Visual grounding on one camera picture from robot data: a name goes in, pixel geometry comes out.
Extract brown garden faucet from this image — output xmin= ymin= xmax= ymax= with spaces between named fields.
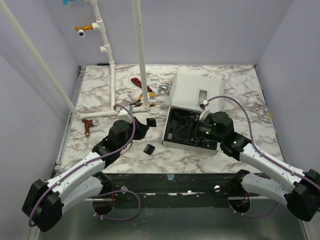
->
xmin=82 ymin=118 xmax=99 ymax=137

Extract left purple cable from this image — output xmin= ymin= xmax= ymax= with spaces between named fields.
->
xmin=27 ymin=103 xmax=141 ymax=228

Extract yellow wire brush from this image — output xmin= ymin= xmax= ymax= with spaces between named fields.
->
xmin=149 ymin=92 xmax=156 ymax=99

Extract red black utility knife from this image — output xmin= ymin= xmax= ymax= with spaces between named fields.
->
xmin=130 ymin=77 xmax=153 ymax=93

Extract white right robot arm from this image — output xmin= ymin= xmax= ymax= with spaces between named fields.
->
xmin=188 ymin=111 xmax=320 ymax=222

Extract black clipper guard comb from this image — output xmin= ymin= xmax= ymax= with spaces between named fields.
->
xmin=143 ymin=144 xmax=155 ymax=156

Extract white hair clipper kit box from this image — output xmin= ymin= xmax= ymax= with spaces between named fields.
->
xmin=162 ymin=72 xmax=225 ymax=155

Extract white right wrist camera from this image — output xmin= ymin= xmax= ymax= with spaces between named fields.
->
xmin=198 ymin=100 xmax=210 ymax=121

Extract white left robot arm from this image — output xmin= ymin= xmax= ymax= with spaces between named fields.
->
xmin=22 ymin=118 xmax=149 ymax=232

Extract yellow handled pliers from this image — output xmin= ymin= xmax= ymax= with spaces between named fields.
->
xmin=129 ymin=93 xmax=155 ymax=107

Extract chrome faucet fitting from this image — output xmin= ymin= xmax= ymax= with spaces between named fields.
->
xmin=158 ymin=82 xmax=170 ymax=94

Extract small oil bottle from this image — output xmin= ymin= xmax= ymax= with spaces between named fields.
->
xmin=167 ymin=133 xmax=173 ymax=140

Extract clear black clipper guard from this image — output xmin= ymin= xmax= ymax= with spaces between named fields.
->
xmin=146 ymin=118 xmax=157 ymax=128

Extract orange faucet on pipe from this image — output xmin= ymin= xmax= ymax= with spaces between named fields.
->
xmin=74 ymin=24 xmax=94 ymax=38

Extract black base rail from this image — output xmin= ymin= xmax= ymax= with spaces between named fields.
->
xmin=93 ymin=173 xmax=251 ymax=213

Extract white PVC pipe frame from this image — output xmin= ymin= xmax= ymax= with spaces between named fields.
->
xmin=0 ymin=0 xmax=150 ymax=120

